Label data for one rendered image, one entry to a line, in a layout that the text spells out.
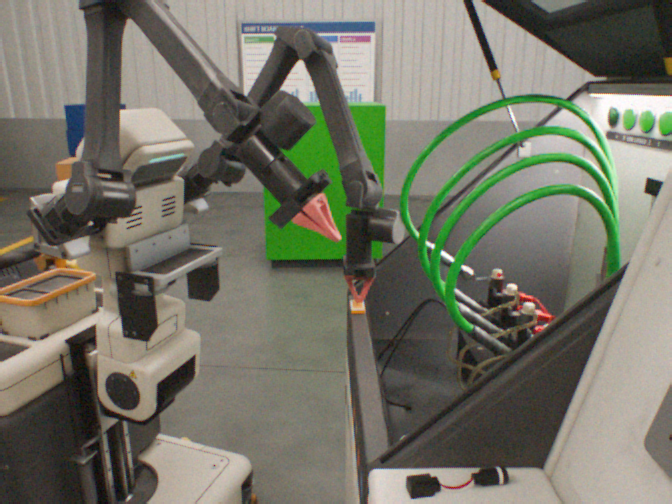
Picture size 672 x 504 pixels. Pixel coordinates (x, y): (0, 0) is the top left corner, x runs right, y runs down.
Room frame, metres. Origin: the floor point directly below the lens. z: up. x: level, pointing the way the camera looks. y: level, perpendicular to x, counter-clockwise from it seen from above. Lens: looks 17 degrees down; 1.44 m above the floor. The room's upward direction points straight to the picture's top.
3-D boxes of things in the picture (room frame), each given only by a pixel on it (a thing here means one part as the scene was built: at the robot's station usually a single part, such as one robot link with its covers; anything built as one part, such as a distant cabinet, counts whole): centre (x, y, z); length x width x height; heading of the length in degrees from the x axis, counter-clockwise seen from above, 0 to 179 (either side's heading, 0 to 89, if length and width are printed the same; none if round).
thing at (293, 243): (4.64, 0.11, 0.65); 0.95 x 0.86 x 1.30; 93
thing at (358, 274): (1.15, -0.05, 1.01); 0.07 x 0.07 x 0.09; 2
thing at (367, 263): (1.14, -0.05, 1.09); 0.10 x 0.07 x 0.07; 2
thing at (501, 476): (0.53, -0.14, 0.99); 0.12 x 0.02 x 0.02; 100
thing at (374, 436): (0.92, -0.06, 0.87); 0.62 x 0.04 x 0.16; 1
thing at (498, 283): (0.93, -0.28, 1.00); 0.05 x 0.03 x 0.21; 91
